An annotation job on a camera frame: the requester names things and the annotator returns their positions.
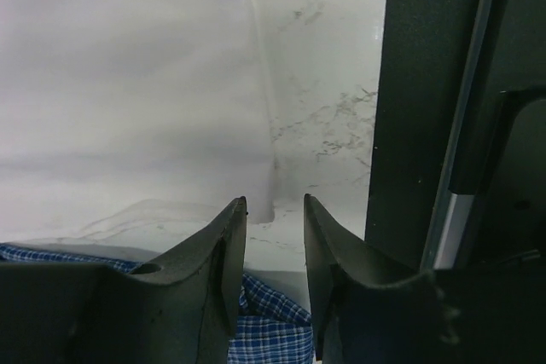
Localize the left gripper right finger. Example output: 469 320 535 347
304 194 545 363

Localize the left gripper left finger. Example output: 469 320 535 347
1 197 247 363

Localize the white long sleeve shirt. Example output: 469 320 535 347
1 0 275 241

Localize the blue checkered folded shirt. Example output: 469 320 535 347
1 244 315 364

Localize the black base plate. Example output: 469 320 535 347
364 0 545 269

